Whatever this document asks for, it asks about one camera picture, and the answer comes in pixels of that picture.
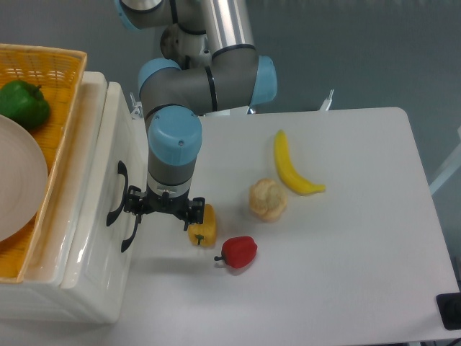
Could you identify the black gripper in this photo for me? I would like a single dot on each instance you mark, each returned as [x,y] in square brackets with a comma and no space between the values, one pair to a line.
[168,199]

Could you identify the white top drawer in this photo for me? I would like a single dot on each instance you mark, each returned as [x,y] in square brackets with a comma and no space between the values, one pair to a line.
[97,269]

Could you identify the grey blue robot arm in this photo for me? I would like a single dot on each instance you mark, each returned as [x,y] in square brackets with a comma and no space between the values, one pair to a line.
[175,133]

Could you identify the white drawer cabinet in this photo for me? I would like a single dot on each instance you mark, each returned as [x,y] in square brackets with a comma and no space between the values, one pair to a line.
[40,295]

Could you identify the yellow bell pepper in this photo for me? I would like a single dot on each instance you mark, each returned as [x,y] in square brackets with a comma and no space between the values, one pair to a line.
[204,234]

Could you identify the red bell pepper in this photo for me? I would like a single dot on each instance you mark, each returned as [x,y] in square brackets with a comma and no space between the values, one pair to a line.
[238,252]

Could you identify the bread roll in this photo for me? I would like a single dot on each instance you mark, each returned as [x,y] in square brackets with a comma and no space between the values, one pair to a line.
[267,200]

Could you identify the yellow banana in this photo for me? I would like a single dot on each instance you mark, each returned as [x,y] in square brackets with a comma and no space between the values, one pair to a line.
[287,172]

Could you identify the pale pink plate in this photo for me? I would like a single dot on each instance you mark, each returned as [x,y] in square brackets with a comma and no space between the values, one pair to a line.
[24,176]

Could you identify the orange woven basket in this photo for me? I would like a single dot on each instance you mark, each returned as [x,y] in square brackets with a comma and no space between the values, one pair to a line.
[56,73]

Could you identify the green bell pepper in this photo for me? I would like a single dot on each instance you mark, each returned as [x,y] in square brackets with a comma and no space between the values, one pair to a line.
[24,103]

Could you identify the black device at edge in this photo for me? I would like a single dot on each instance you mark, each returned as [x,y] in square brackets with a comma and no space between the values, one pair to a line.
[449,305]

